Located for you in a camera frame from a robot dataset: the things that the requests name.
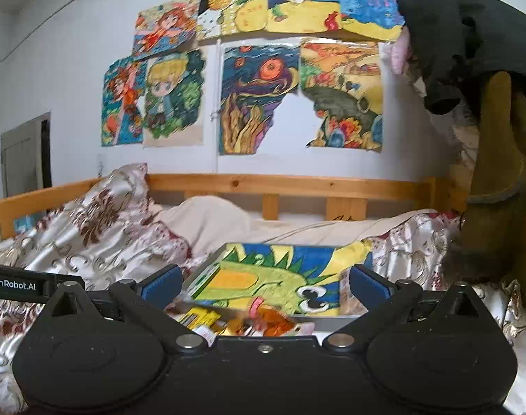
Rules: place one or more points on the red haired girl drawing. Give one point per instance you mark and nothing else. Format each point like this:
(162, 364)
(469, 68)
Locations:
(164, 27)

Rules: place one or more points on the clear puffed rice bar packet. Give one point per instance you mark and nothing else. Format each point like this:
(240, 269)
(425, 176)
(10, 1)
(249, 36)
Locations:
(349, 304)

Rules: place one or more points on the anime girl drawing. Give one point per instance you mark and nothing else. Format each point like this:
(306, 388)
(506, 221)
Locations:
(123, 92)

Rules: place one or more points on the brown mustard garment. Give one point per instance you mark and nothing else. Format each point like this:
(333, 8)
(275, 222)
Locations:
(494, 218)

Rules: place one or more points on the blond boy drawing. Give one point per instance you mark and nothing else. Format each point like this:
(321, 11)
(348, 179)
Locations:
(174, 100)

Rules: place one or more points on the grey wall cabinet door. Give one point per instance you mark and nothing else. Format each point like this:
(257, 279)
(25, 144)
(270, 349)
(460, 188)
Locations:
(25, 157)

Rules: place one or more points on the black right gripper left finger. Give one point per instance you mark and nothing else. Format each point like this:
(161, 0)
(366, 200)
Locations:
(143, 303)

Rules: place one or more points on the swirly sea drawing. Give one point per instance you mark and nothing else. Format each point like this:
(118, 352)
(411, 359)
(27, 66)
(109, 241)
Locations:
(255, 81)

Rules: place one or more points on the planet space drawing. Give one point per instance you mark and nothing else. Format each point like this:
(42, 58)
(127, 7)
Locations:
(219, 18)

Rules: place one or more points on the floral satin bedspread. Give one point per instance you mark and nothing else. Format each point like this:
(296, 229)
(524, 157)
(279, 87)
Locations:
(110, 233)

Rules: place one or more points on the white pink green snack packet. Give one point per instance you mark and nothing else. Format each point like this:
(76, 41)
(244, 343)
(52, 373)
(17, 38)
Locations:
(302, 329)

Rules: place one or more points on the cream blanket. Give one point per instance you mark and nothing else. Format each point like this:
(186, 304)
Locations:
(207, 223)

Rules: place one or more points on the orange jelly snack bag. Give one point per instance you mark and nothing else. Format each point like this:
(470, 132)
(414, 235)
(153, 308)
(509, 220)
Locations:
(270, 321)

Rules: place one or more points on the dark clothes pile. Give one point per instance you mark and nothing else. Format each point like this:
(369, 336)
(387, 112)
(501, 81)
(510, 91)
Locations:
(460, 44)

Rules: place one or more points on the landscape drawing torn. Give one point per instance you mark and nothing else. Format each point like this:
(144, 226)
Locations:
(344, 82)

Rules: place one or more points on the grey tray with dinosaur drawing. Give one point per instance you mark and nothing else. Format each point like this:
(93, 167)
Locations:
(297, 280)

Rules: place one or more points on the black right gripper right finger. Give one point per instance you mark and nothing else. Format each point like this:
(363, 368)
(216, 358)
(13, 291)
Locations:
(386, 302)

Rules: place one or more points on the yellow snack packet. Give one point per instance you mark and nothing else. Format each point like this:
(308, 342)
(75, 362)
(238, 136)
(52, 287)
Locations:
(198, 318)

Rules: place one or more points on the wooden bed frame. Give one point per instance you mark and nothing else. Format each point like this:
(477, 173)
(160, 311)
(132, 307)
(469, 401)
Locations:
(344, 197)

